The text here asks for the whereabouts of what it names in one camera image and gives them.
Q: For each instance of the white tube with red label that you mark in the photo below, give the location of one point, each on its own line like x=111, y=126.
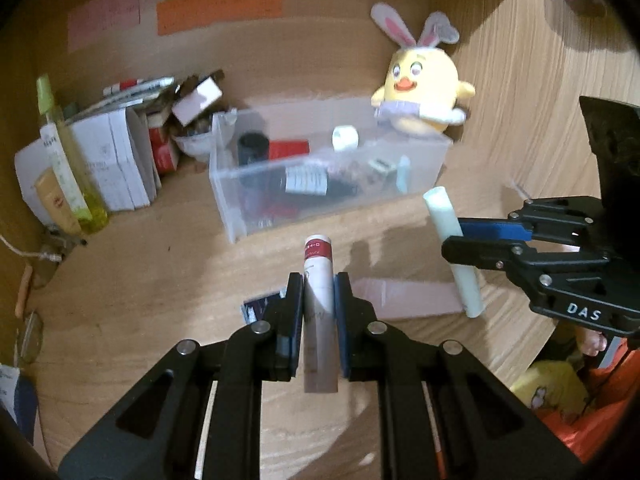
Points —
x=320, y=305

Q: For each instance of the pink paper note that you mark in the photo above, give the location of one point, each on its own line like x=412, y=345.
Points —
x=102, y=22

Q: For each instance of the person's right hand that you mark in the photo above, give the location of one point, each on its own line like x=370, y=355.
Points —
x=592, y=344

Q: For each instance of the white and blue packet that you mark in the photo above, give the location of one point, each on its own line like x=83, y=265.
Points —
x=17, y=400

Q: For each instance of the white tape roll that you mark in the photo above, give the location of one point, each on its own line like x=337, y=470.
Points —
x=345, y=138

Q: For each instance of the small dark packet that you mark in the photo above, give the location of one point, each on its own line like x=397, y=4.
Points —
x=257, y=307

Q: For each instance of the pale green tube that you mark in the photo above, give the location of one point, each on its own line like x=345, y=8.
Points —
x=444, y=212

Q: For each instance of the pale blue tube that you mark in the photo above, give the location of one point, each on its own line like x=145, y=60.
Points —
x=404, y=174

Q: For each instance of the yellow chick plush toy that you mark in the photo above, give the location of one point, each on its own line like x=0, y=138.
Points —
x=425, y=90

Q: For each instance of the small black and white box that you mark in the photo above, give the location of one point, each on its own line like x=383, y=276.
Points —
x=381, y=166

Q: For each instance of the pink plastic sheet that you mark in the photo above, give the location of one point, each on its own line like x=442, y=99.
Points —
x=410, y=297

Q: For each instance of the black cylinder jar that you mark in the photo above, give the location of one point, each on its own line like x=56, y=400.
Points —
x=252, y=149

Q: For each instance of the orange paper note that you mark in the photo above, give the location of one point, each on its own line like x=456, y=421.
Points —
x=220, y=10

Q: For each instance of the beige tube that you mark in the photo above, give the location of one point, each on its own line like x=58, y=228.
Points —
x=57, y=205

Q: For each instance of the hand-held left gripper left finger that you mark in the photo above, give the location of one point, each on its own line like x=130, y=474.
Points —
x=295, y=320

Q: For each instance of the dark bottle with white label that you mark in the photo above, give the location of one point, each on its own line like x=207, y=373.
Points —
x=305, y=181

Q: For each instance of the green spray bottle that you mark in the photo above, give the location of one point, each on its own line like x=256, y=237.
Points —
x=75, y=160

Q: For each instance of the white boxes pile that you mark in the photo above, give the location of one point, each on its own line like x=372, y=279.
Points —
x=115, y=160

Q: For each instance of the yellow printed cloth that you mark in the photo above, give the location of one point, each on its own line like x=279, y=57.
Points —
x=550, y=390

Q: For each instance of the clear plastic storage bin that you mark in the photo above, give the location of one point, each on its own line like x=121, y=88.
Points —
x=260, y=220

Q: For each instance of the red box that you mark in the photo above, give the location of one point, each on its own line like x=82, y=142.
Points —
x=164, y=152

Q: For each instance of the orange garment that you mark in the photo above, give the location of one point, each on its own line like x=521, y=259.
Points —
x=615, y=400

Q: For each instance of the red foil packet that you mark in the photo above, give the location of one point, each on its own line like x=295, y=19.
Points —
x=288, y=150

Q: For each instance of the red and white marker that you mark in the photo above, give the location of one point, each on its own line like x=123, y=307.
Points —
x=137, y=85

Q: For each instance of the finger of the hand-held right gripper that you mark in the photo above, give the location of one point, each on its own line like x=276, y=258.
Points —
x=492, y=229
x=475, y=254

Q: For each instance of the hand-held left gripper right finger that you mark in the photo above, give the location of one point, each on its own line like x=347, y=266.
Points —
x=342, y=320

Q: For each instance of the eyeglasses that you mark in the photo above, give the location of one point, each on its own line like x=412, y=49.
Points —
x=30, y=337

